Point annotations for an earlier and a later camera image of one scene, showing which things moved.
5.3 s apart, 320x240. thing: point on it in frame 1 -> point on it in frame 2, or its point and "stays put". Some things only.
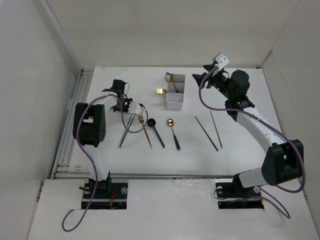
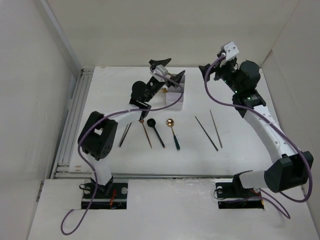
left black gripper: [129, 101] -> [164, 63]
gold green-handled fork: [161, 91] stays put
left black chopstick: [126, 131] stays put
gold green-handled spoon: [170, 123] stays put
